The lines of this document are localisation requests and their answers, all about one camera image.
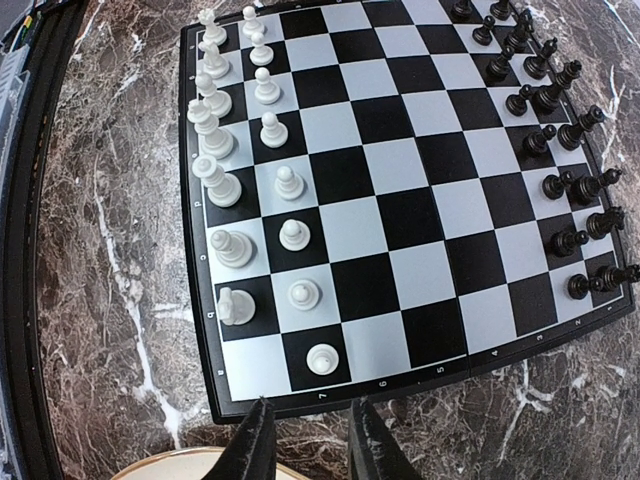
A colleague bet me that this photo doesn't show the white slotted cable duct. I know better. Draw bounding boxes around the white slotted cable duct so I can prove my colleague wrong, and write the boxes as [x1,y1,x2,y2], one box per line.
[1,45,30,156]

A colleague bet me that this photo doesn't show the white chess king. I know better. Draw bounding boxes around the white chess king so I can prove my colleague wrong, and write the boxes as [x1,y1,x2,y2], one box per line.
[187,99,234,160]

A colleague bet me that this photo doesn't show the white chess knight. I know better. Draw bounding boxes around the white chess knight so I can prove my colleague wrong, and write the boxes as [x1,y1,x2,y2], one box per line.
[198,41,230,79]
[217,287,256,326]

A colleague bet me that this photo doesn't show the white chess rook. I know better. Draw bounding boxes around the white chess rook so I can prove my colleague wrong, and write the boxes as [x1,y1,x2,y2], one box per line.
[198,8,227,46]

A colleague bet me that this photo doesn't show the black grey chessboard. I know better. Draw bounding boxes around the black grey chessboard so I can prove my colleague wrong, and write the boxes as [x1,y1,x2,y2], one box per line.
[179,1,639,424]

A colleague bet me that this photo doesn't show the cream plate with bird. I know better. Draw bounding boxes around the cream plate with bird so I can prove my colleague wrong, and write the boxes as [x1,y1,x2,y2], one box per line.
[113,447,306,480]

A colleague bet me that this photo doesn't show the white chess pawn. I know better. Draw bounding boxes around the white chess pawn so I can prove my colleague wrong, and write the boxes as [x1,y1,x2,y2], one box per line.
[249,32,274,67]
[260,112,288,149]
[306,343,340,376]
[274,166,305,201]
[288,279,321,311]
[242,5,265,39]
[279,219,311,251]

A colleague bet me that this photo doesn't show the white chess piece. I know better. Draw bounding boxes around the white chess piece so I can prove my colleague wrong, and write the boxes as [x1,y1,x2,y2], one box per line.
[192,155,242,208]

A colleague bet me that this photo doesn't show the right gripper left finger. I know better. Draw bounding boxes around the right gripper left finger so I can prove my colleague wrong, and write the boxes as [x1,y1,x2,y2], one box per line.
[204,398,277,480]

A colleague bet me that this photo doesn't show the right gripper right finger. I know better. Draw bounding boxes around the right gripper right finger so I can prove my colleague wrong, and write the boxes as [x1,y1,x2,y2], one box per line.
[348,397,421,479]

